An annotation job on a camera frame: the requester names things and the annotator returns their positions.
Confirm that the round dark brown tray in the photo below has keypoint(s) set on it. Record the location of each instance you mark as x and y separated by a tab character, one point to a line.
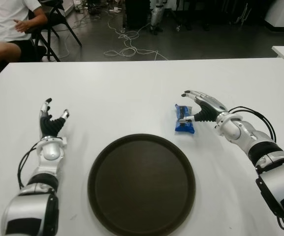
141	186

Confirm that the silver humanoid robot legs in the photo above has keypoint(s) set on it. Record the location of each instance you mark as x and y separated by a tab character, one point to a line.
156	14

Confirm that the white power strip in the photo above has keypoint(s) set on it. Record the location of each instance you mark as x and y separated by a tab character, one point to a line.
116	10

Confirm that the seated person in white shirt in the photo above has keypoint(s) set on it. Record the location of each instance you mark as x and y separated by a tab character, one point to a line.
6	19

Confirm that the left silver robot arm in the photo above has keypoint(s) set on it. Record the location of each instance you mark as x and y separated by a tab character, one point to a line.
49	152

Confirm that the dark rolling chair base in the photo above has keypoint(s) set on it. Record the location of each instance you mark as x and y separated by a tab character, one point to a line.
178	28

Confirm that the black folding chair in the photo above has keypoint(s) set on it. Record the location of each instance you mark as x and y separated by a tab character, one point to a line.
58	19

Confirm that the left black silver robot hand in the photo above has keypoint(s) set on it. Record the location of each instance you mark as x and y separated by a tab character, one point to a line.
49	125

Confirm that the blue Oreo cookie packet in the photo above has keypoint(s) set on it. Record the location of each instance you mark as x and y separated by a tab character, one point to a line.
183	126

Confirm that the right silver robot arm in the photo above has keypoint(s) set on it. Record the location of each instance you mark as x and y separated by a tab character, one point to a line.
235	127

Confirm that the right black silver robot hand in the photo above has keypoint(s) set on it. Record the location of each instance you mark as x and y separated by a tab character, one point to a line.
209	108

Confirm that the black cabinet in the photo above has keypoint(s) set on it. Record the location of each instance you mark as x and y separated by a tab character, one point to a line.
136	14

